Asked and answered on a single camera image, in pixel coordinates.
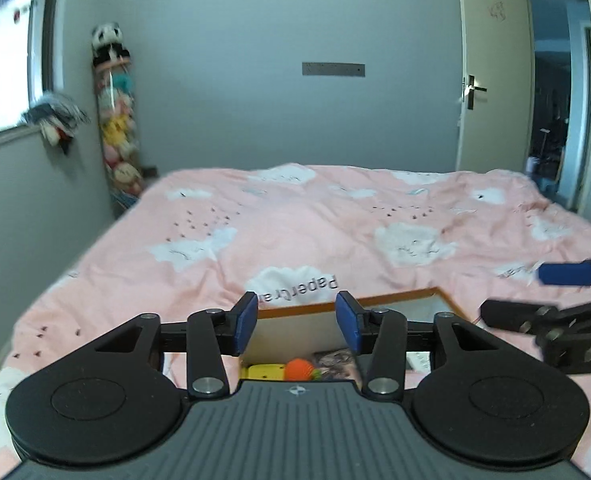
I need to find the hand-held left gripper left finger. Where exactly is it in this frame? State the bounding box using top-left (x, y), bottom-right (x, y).
top-left (97, 291), bottom-right (258, 397)

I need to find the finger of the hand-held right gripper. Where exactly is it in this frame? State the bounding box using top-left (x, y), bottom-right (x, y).
top-left (538, 254), bottom-right (591, 291)
top-left (480, 296), bottom-right (591, 375)

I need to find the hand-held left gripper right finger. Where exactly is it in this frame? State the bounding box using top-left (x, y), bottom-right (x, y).
top-left (336, 291), bottom-right (501, 397)

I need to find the illustrated picture card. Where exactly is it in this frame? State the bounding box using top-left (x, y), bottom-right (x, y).
top-left (311, 349), bottom-right (363, 386)

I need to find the orange cardboard box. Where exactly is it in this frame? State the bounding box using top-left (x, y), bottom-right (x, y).
top-left (238, 286), bottom-right (479, 391)

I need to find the yellow plastic toy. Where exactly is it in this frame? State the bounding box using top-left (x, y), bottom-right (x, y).
top-left (240, 362), bottom-right (286, 382)

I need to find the orange plush keychain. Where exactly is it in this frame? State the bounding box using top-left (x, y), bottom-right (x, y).
top-left (283, 357), bottom-right (322, 382)

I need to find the pink printed blanket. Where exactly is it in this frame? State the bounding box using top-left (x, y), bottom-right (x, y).
top-left (0, 162), bottom-right (591, 480)

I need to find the clear tube of plush toys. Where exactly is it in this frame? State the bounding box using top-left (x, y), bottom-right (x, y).
top-left (92, 55), bottom-right (144, 208)

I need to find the cream door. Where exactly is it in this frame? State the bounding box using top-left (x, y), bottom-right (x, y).
top-left (454, 0), bottom-right (533, 173)

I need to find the pile of clothes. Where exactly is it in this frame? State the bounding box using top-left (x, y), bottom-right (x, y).
top-left (22, 91), bottom-right (91, 156)

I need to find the small panda plush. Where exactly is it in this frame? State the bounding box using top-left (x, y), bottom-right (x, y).
top-left (90, 21), bottom-right (131, 68)

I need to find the window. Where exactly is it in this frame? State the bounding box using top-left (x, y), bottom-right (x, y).
top-left (0, 0), bottom-right (64, 153)

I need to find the metal door handle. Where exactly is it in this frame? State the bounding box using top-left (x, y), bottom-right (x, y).
top-left (461, 74), bottom-right (489, 111)

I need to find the grey wall plate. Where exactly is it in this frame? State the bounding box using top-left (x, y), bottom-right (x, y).
top-left (301, 61), bottom-right (366, 78)

